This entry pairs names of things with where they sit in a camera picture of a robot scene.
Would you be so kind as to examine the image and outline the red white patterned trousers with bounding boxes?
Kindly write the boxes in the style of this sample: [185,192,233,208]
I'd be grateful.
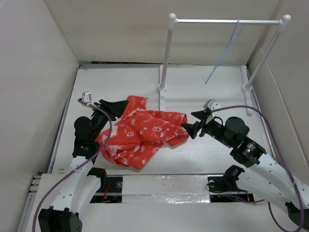
[96,96,189,170]

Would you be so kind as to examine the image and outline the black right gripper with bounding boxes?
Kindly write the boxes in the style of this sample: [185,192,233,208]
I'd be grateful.
[180,109,233,148]

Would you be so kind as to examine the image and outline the white clothes rack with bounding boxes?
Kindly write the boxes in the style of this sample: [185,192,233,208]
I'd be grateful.
[157,13,292,115]

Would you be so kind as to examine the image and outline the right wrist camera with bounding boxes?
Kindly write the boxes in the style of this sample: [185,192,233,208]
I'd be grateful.
[203,99,221,124]

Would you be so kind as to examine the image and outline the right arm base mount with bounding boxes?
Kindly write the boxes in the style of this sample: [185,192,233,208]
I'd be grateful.
[205,165,254,203]

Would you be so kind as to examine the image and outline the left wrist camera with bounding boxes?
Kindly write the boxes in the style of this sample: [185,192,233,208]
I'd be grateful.
[82,92,92,104]

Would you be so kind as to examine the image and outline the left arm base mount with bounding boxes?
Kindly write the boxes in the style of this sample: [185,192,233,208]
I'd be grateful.
[88,168,123,203]

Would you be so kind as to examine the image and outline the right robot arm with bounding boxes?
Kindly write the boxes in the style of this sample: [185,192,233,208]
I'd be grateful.
[182,108,309,231]

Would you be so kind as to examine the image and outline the blue wire hanger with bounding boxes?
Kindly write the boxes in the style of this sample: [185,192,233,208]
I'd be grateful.
[205,19,242,85]

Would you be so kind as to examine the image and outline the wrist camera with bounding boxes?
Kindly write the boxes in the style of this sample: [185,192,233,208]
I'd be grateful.
[82,92,92,104]
[203,99,221,124]

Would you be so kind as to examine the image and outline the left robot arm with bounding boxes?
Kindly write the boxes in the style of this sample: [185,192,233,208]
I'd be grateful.
[33,97,129,232]

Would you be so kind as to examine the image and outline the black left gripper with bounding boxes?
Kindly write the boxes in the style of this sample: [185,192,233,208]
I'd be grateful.
[90,100,127,141]

